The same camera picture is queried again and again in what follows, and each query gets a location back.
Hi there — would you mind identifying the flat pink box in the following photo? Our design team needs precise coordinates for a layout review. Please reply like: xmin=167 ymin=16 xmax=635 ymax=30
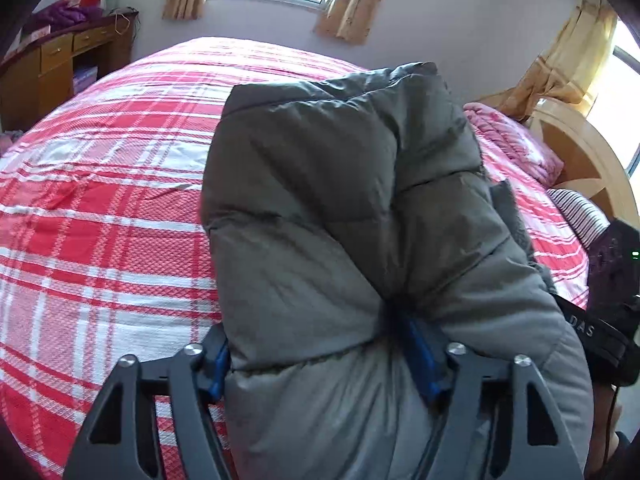
xmin=17 ymin=27 xmax=53 ymax=48

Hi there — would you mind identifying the large bright window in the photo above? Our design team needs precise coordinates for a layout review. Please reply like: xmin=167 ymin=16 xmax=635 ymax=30
xmin=587 ymin=17 xmax=640 ymax=171

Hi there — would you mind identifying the grey puffer jacket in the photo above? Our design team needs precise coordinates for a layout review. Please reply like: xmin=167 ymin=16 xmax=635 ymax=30
xmin=199 ymin=61 xmax=596 ymax=480

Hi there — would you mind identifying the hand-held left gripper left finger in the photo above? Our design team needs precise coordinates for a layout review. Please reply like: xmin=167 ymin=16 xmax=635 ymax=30
xmin=62 ymin=327 xmax=236 ymax=480

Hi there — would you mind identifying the bed with red plaid sheet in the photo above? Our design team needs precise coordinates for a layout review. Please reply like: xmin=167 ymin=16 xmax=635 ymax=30
xmin=0 ymin=36 xmax=591 ymax=480

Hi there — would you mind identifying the striped pillow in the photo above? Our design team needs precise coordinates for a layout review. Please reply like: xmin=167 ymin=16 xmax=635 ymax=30
xmin=547 ymin=188 xmax=611 ymax=251

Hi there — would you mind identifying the purple cloth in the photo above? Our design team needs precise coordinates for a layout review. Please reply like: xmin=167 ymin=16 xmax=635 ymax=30
xmin=27 ymin=0 xmax=88 ymax=33

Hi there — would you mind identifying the stack of boxes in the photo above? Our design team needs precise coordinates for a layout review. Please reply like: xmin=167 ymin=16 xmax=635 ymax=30
xmin=72 ymin=65 xmax=99 ymax=93

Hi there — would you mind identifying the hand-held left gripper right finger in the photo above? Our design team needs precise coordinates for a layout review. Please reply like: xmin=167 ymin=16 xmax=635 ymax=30
xmin=397 ymin=310 xmax=586 ymax=480

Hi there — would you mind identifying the person's right forearm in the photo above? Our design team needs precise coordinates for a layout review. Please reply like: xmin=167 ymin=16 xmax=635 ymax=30
xmin=587 ymin=382 xmax=628 ymax=480

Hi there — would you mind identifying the cream wooden headboard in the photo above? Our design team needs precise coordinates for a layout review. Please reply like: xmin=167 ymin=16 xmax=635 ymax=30
xmin=477 ymin=95 xmax=640 ymax=231

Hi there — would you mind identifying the black cable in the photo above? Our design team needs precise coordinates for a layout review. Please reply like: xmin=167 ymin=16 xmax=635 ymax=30
xmin=602 ymin=385 xmax=622 ymax=480

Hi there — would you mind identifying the long tied yellow curtain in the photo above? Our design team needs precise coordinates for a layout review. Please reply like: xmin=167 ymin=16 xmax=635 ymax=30
xmin=480 ymin=0 xmax=621 ymax=121

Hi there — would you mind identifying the folded pink quilt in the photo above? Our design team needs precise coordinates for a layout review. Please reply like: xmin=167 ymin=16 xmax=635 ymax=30
xmin=462 ymin=102 xmax=565 ymax=186

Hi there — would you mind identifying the brown wooden desk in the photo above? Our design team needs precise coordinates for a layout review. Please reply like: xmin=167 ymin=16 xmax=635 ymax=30
xmin=0 ymin=7 xmax=138 ymax=133

